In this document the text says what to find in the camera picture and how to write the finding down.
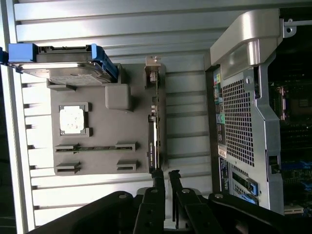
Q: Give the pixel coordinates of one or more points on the hard disk in blue caddy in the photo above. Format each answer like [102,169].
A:
[73,73]

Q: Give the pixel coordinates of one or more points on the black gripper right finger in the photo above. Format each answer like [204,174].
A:
[190,214]

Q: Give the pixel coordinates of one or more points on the silver CPU chip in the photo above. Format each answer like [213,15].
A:
[73,119]

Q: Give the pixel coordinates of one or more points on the grey parts rack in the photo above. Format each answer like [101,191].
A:
[109,136]

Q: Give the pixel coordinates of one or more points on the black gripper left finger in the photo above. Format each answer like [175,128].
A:
[151,214]

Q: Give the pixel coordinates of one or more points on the open PC case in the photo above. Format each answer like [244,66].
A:
[243,122]

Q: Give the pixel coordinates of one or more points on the green motherboard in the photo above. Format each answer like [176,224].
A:
[297,175]

